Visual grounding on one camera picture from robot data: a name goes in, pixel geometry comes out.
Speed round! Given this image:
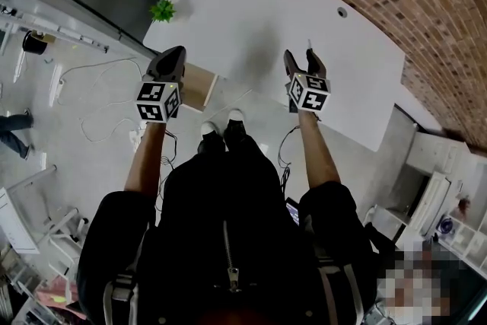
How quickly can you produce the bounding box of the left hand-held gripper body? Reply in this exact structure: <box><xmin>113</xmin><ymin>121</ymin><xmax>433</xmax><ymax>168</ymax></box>
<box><xmin>135</xmin><ymin>72</ymin><xmax>187</xmax><ymax>124</ymax></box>

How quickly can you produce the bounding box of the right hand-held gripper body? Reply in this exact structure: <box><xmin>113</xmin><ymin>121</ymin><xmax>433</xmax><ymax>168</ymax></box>
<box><xmin>284</xmin><ymin>72</ymin><xmax>332</xmax><ymax>114</ymax></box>

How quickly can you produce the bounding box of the wooden box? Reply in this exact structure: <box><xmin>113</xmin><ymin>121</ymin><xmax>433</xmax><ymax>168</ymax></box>
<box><xmin>181</xmin><ymin>62</ymin><xmax>220</xmax><ymax>113</ymax></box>

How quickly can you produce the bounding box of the person's left forearm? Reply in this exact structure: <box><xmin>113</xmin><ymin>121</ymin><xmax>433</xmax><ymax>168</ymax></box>
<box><xmin>123</xmin><ymin>120</ymin><xmax>168</xmax><ymax>199</ymax></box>

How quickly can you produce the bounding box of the person's right forearm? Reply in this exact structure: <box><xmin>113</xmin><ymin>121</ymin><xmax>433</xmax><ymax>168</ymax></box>
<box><xmin>296</xmin><ymin>110</ymin><xmax>342</xmax><ymax>190</ymax></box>

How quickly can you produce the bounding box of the white desk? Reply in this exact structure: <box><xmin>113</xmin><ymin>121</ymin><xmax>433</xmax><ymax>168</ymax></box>
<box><xmin>142</xmin><ymin>0</ymin><xmax>406</xmax><ymax>153</ymax></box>

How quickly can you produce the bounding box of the large green potted plant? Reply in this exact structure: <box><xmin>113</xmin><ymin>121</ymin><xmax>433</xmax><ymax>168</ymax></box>
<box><xmin>148</xmin><ymin>0</ymin><xmax>177</xmax><ymax>24</ymax></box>

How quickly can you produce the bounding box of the white shelving rack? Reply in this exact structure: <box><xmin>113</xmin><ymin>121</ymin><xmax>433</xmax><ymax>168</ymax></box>
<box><xmin>0</xmin><ymin>0</ymin><xmax>111</xmax><ymax>54</ymax></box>

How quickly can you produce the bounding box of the small screen device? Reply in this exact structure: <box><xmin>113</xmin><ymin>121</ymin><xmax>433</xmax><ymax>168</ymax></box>
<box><xmin>285</xmin><ymin>197</ymin><xmax>301</xmax><ymax>228</ymax></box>

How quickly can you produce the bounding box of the black waste bin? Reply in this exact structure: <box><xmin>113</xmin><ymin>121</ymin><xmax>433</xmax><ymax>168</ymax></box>
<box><xmin>21</xmin><ymin>30</ymin><xmax>49</xmax><ymax>56</ymax></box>

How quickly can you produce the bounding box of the white cabinet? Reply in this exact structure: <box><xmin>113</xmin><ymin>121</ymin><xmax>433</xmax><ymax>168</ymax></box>
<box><xmin>364</xmin><ymin>131</ymin><xmax>471</xmax><ymax>241</ymax></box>

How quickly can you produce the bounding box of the person's black clothing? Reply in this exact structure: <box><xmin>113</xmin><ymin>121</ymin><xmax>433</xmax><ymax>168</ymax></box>
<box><xmin>75</xmin><ymin>127</ymin><xmax>396</xmax><ymax>325</ymax></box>

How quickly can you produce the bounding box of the blue round object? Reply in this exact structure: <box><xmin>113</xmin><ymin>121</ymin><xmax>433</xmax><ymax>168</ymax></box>
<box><xmin>437</xmin><ymin>216</ymin><xmax>456</xmax><ymax>237</ymax></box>

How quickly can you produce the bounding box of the white cubby shelf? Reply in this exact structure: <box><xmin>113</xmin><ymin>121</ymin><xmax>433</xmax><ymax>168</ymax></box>
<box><xmin>429</xmin><ymin>201</ymin><xmax>487</xmax><ymax>271</ymax></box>

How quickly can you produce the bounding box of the pink cloth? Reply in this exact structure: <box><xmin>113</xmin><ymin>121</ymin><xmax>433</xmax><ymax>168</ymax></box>
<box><xmin>33</xmin><ymin>276</ymin><xmax>83</xmax><ymax>317</ymax></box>

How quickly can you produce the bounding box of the black hanging cable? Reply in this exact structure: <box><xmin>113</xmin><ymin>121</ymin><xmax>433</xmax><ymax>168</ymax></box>
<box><xmin>154</xmin><ymin>129</ymin><xmax>179</xmax><ymax>214</ymax></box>
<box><xmin>276</xmin><ymin>124</ymin><xmax>301</xmax><ymax>199</ymax></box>

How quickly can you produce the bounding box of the white floor cable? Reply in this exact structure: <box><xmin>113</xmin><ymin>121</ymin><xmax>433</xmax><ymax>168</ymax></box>
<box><xmin>56</xmin><ymin>56</ymin><xmax>144</xmax><ymax>144</ymax></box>

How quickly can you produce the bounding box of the white metal table frame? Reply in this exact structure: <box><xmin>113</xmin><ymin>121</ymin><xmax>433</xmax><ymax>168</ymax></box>
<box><xmin>0</xmin><ymin>163</ymin><xmax>91</xmax><ymax>279</ymax></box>

